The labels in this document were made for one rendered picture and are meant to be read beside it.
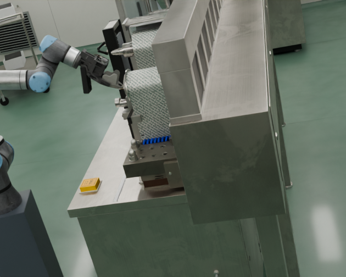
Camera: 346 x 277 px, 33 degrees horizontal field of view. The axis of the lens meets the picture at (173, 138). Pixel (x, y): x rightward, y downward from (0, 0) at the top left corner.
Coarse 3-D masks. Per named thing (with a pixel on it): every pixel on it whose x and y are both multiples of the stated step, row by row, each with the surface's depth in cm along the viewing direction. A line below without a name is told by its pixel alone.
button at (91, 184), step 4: (84, 180) 250; (88, 180) 249; (92, 180) 248; (96, 180) 247; (84, 184) 246; (88, 184) 246; (92, 184) 245; (96, 184) 245; (80, 188) 245; (84, 188) 245; (88, 188) 244; (92, 188) 244; (96, 188) 244
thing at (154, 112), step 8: (136, 104) 240; (144, 104) 239; (152, 104) 239; (160, 104) 238; (136, 112) 241; (144, 112) 241; (152, 112) 240; (160, 112) 240; (168, 112) 239; (144, 120) 242; (152, 120) 242; (160, 120) 241; (168, 120) 241; (144, 128) 244; (152, 128) 243; (160, 128) 243; (168, 128) 243; (144, 136) 246; (152, 136) 245; (160, 136) 245
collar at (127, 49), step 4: (124, 44) 261; (128, 44) 260; (124, 48) 260; (128, 48) 260; (132, 48) 259; (124, 52) 260; (128, 52) 260; (132, 52) 260; (124, 56) 262; (128, 56) 262; (132, 56) 262
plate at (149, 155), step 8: (152, 144) 241; (160, 144) 240; (168, 144) 238; (128, 152) 239; (136, 152) 238; (144, 152) 236; (152, 152) 234; (160, 152) 233; (168, 152) 231; (128, 160) 233; (136, 160) 231; (144, 160) 229; (152, 160) 228; (160, 160) 227; (168, 160) 227; (128, 168) 230; (136, 168) 230; (144, 168) 229; (152, 168) 229; (160, 168) 229; (128, 176) 232; (136, 176) 232
